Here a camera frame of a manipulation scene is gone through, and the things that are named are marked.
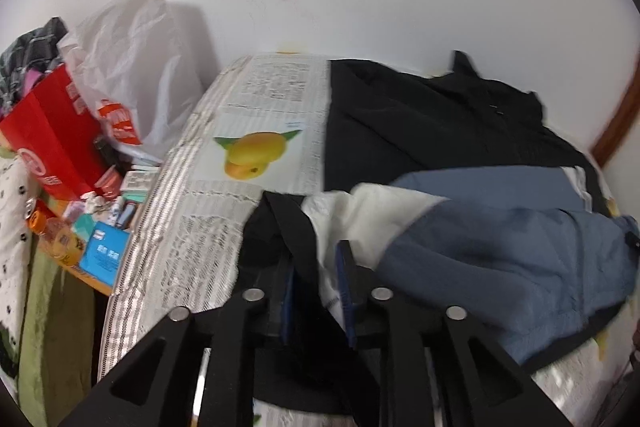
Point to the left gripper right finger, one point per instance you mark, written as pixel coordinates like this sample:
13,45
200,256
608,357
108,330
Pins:
436,367

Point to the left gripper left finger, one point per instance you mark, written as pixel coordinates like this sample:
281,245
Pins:
210,365

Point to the black white blue jacket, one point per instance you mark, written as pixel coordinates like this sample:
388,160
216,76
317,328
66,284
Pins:
329,376

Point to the green blanket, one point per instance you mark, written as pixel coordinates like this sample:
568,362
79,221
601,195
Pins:
57,341

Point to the wooden side table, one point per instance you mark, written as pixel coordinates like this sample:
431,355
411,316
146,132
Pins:
58,206

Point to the blue tissue box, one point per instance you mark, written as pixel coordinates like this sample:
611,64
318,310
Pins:
103,253

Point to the orange drink bottle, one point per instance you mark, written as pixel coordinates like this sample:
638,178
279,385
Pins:
57,238

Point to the white dotted cloth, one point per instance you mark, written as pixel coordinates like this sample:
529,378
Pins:
17,188

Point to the red paper shopping bag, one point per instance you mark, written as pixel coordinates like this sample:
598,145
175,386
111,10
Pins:
52,131

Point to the fruit print lace tablecloth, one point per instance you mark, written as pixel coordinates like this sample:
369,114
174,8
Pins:
210,216

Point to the white Miniso plastic bag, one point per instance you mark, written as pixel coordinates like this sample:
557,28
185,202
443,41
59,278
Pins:
131,68

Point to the dark plaid cloth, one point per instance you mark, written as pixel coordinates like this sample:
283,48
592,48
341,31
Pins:
26,61

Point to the brown wooden door frame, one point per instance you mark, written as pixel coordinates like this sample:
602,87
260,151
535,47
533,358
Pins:
619,125

